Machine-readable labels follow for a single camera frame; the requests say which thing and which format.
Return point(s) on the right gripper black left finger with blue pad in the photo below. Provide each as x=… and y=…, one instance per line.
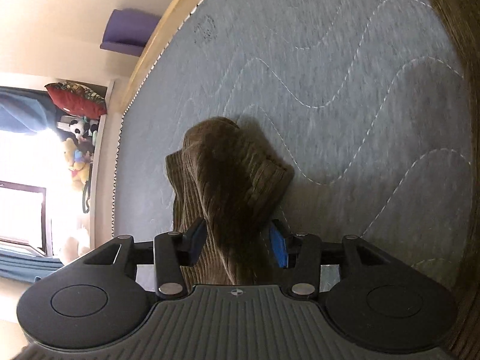
x=168, y=253

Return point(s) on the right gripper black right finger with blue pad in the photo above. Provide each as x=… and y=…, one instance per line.
x=306, y=265

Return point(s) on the brown corduroy pants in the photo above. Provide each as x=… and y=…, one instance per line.
x=237, y=181

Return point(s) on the yellow bear plush toy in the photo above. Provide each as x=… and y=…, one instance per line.
x=78, y=159

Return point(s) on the panda plush toy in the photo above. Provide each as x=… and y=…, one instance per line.
x=84, y=130

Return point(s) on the red patterned cushion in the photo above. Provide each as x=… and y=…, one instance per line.
x=77, y=99

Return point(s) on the blue curtain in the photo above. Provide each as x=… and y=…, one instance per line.
x=26, y=110

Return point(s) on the purple yoga mat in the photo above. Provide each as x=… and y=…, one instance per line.
x=128, y=31

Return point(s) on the window frame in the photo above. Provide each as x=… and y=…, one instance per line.
x=24, y=218

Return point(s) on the wooden bed frame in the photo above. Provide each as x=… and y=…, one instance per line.
x=172, y=20

